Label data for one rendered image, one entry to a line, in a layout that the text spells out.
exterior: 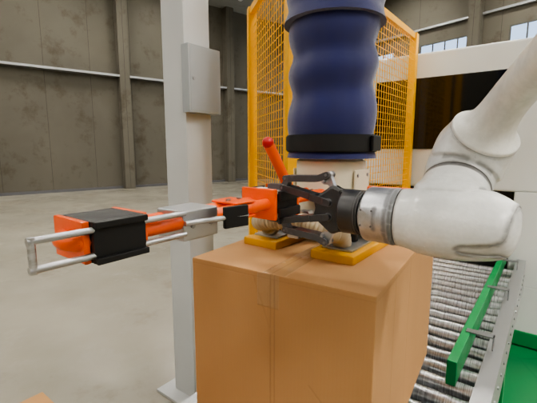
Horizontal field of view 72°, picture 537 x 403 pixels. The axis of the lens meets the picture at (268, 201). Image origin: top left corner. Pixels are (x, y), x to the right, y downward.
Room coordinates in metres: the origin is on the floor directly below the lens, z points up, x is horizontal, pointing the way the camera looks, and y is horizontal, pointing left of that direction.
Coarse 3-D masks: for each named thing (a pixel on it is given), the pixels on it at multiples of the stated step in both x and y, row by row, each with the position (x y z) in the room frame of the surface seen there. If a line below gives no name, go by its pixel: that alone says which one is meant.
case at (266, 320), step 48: (240, 288) 0.70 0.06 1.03; (288, 288) 0.64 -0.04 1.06; (336, 288) 0.60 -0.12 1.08; (384, 288) 0.60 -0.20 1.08; (240, 336) 0.70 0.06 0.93; (288, 336) 0.64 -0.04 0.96; (336, 336) 0.59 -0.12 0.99; (384, 336) 0.61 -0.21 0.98; (240, 384) 0.71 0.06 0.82; (288, 384) 0.64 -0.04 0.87; (336, 384) 0.59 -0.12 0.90; (384, 384) 0.63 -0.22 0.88
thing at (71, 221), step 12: (60, 216) 0.44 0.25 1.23; (72, 216) 0.44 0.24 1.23; (84, 216) 0.44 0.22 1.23; (96, 216) 0.44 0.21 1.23; (108, 216) 0.44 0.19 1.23; (120, 216) 0.44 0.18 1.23; (60, 228) 0.44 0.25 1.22; (72, 228) 0.42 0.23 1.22; (84, 240) 0.40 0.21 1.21; (60, 252) 0.44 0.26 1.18; (72, 252) 0.42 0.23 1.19; (84, 252) 0.40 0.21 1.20; (84, 264) 0.41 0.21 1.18
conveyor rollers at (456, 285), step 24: (456, 264) 2.40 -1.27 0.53; (432, 288) 1.98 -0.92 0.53; (456, 288) 1.93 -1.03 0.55; (480, 288) 1.93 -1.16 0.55; (432, 312) 1.65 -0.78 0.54; (456, 312) 1.66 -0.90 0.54; (432, 336) 1.41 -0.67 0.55; (456, 336) 1.42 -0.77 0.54; (480, 336) 1.44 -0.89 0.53; (432, 360) 1.24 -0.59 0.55; (480, 360) 1.28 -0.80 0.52; (432, 384) 1.13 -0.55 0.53; (456, 384) 1.11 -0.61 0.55
